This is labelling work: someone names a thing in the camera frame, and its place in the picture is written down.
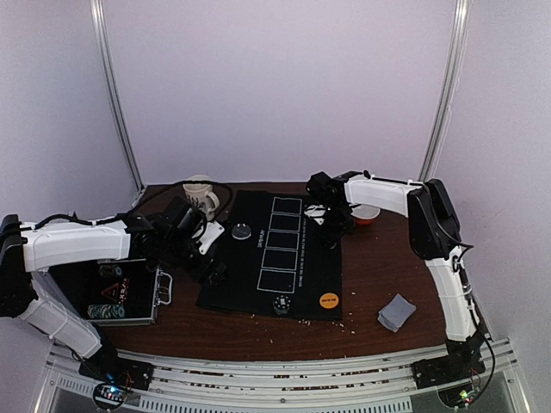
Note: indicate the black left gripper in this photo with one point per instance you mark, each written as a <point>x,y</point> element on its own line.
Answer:
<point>212,278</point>

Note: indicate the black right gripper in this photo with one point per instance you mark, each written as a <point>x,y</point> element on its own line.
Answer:
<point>332,226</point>

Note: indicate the orange big blind button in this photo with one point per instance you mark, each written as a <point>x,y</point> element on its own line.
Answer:
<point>329,301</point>

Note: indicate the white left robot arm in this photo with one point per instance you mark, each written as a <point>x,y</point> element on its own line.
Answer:
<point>27,248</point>

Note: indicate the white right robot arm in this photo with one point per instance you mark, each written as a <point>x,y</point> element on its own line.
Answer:
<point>434,236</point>

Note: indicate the orange bowl white inside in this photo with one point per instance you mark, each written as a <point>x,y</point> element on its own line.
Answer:
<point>364,214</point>

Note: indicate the black poker mat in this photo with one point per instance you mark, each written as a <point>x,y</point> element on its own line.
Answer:
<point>283,256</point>

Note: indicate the dark green chip stack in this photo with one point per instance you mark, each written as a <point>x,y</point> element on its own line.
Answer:
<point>281,305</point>

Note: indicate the ceramic mug with print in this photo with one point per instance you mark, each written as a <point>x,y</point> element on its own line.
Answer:
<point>199,191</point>

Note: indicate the aluminium poker chip case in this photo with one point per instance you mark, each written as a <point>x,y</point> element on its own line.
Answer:
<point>139,285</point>

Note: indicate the grey playing card deck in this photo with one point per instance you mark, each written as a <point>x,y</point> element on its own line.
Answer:
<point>394,314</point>

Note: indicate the chip stack in case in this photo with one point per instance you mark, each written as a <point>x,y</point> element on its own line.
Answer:
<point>104,311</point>

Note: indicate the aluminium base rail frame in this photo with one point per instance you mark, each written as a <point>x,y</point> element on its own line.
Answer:
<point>377,383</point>

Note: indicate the aluminium corner post right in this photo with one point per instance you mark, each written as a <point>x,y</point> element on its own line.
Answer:
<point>451,78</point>

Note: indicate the aluminium corner post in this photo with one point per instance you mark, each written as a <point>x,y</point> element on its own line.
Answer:
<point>451,78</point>
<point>114,100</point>

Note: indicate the aluminium corner post left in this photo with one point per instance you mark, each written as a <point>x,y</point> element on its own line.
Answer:
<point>114,100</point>

